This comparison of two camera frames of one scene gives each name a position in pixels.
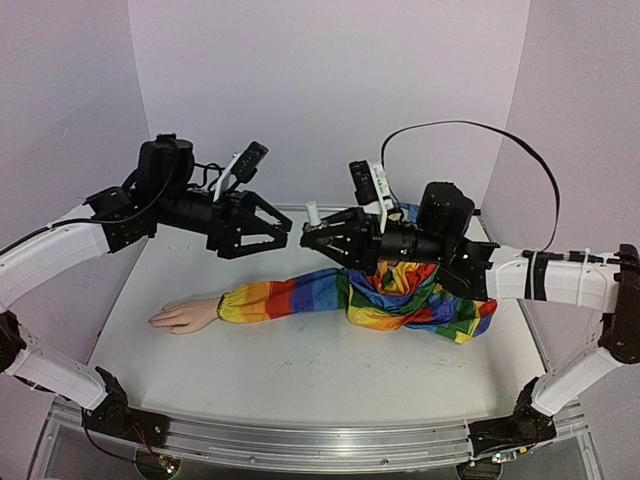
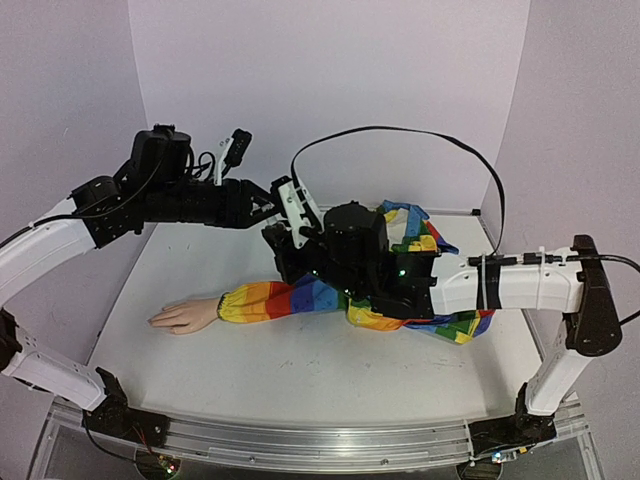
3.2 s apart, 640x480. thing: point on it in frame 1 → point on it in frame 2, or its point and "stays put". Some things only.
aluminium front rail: [324, 447] stays put
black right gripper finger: [357, 250] → [290, 263]
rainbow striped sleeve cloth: [378, 296] stays put
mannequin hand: [186, 316] stays put
